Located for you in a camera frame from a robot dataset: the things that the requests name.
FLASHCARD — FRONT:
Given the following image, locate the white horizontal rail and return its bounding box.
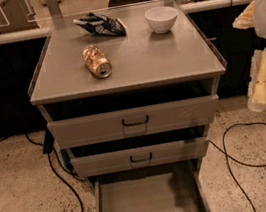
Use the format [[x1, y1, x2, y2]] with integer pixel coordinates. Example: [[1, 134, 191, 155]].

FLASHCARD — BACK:
[[0, 0, 253, 44]]

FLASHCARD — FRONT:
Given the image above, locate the black cable right floor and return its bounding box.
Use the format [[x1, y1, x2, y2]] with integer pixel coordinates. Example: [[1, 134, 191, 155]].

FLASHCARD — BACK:
[[207, 118, 266, 212]]

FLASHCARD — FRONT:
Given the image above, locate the top grey drawer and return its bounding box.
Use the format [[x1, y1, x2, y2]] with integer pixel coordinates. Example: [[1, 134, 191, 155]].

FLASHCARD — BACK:
[[47, 95, 219, 149]]

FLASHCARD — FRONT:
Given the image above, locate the open bottom grey drawer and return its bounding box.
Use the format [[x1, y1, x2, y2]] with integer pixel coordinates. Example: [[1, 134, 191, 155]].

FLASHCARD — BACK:
[[94, 162, 211, 212]]

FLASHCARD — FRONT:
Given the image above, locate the black cable left floor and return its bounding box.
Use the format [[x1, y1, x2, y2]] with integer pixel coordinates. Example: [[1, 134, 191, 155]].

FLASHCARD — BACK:
[[24, 125, 91, 212]]

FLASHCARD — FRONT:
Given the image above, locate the grey drawer cabinet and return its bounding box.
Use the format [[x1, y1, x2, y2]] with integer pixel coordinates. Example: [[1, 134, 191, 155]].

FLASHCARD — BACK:
[[16, 0, 252, 212]]

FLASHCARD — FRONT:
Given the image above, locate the dark blue chip bag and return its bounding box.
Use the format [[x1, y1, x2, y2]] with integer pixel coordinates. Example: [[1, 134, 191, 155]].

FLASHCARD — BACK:
[[73, 12, 127, 37]]

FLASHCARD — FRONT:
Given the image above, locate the black power adapter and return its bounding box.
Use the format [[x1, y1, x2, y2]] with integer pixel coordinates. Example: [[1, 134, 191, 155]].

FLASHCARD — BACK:
[[42, 129, 55, 154]]

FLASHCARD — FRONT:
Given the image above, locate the crushed orange soda can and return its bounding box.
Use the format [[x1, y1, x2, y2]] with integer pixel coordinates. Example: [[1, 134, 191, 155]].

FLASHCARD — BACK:
[[82, 45, 112, 79]]

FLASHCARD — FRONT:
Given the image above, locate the black cable floor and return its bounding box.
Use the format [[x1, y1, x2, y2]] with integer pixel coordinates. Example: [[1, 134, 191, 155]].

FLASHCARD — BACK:
[[24, 125, 91, 212], [207, 118, 266, 212]]

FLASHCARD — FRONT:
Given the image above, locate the white ceramic bowl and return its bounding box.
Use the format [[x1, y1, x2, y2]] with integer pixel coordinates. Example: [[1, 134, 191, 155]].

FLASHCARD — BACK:
[[145, 6, 179, 34]]

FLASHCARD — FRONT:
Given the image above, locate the middle grey drawer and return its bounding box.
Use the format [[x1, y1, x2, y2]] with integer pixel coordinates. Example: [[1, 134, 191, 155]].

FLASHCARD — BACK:
[[71, 137, 208, 177]]

